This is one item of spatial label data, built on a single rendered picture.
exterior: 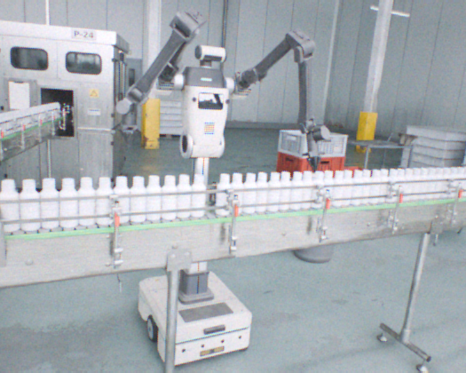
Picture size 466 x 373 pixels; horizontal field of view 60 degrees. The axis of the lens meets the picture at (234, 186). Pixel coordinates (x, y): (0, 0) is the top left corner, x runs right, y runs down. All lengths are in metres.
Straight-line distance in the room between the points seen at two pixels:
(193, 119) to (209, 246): 0.78
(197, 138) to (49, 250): 1.02
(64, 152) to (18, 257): 3.86
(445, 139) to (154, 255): 7.52
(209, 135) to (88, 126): 3.15
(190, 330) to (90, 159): 3.35
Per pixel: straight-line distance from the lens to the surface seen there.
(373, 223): 2.15
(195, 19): 1.73
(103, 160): 5.23
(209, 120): 2.19
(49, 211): 1.49
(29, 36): 5.32
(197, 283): 2.48
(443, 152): 8.65
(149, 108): 9.22
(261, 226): 1.73
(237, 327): 2.43
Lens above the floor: 1.52
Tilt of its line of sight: 14 degrees down
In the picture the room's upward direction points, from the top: 5 degrees clockwise
